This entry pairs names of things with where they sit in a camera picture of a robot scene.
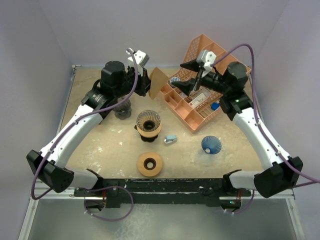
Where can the blue stamp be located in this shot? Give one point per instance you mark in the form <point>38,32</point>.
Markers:
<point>215,106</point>

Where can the wooden ring dripper stand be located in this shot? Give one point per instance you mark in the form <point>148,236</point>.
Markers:
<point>149,129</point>

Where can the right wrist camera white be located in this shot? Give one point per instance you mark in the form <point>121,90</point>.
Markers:
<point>205,60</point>

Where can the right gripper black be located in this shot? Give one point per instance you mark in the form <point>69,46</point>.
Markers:
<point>186,86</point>

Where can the small blue stapler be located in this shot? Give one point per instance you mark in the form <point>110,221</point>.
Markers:
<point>170,139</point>

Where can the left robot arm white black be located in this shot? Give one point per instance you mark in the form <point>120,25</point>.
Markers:
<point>49,163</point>

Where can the white stapler box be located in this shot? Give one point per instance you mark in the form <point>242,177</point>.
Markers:
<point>198,99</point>

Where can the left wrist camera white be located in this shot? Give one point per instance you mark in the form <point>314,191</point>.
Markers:
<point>141,57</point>

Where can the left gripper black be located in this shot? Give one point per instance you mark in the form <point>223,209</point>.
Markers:
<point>146,83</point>

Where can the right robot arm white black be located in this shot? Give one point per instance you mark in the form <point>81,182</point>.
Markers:
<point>280,170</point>

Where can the grey ribbed glass dripper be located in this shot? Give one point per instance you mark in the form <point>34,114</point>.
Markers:
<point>148,115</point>

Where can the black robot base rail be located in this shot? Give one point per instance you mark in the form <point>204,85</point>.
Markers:
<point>211,192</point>

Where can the aluminium frame rail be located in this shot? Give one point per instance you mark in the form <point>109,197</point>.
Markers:
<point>112,150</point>

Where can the peach plastic desk organizer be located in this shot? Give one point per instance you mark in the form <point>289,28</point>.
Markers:
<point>197,109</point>

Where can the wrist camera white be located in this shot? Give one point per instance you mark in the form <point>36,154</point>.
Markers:
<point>205,60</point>
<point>141,57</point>

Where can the blue ribbed dripper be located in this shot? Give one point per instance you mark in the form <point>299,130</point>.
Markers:
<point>211,145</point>

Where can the brown paper coffee filter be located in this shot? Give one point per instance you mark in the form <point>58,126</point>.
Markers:
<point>158,79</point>

